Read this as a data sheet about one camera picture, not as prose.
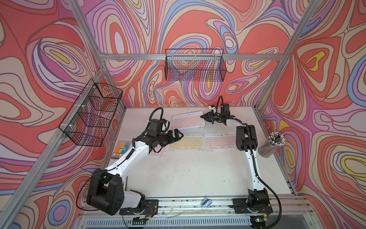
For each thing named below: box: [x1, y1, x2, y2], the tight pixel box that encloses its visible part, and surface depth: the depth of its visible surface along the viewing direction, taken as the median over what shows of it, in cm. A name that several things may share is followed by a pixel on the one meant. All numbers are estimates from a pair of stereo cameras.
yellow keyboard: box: [168, 132, 205, 152], surface depth 98 cm
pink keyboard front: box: [171, 111, 206, 131], surface depth 108 cm
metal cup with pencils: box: [257, 131, 287, 158], surface depth 84 cm
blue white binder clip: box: [201, 196, 213, 208], surface depth 75 cm
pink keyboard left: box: [147, 145, 167, 157], surface depth 72 cm
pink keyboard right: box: [203, 131, 237, 152], surface depth 100 cm
